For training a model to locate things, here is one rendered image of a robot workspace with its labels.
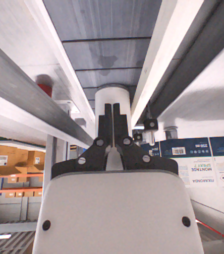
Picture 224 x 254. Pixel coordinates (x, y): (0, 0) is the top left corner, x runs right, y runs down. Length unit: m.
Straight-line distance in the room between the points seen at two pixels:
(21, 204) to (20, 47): 8.72
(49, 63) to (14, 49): 0.05
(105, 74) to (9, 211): 9.16
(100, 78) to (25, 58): 0.12
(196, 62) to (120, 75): 0.10
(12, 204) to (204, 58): 9.11
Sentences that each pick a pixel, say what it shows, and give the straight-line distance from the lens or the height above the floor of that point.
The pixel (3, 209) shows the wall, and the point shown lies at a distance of 9.37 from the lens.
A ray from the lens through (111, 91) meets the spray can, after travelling 0.18.
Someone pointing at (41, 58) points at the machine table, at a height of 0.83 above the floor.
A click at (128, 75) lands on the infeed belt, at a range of 0.18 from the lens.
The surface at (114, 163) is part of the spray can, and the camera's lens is 0.16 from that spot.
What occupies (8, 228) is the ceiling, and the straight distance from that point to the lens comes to 7.98.
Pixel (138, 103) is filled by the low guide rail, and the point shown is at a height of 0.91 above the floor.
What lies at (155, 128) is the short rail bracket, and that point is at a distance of 0.31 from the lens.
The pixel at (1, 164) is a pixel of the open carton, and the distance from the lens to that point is 1.95.
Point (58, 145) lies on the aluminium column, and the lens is 0.36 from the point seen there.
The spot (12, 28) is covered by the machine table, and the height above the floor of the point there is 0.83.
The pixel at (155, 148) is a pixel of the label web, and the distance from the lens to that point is 0.51.
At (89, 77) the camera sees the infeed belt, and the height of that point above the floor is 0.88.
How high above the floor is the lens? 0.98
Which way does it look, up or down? 14 degrees down
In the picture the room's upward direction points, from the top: 178 degrees clockwise
